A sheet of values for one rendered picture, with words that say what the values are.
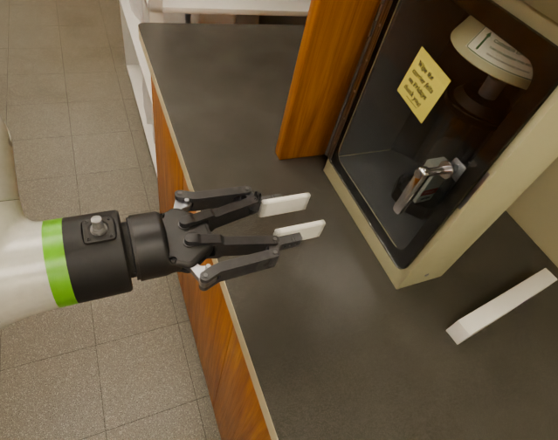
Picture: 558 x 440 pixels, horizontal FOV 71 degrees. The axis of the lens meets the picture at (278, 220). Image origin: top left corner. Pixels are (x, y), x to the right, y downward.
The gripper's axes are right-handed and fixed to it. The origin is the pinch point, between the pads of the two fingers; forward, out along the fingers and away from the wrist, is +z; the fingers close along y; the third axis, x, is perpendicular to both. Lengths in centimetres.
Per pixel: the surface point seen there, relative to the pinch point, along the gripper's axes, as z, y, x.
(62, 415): -48, 17, 115
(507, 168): 25.4, -5.8, -10.6
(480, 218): 29.8, -6.2, 0.6
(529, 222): 67, -1, 19
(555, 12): 20.0, -1.2, -27.8
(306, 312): 5.3, -5.9, 20.2
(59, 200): -43, 113, 118
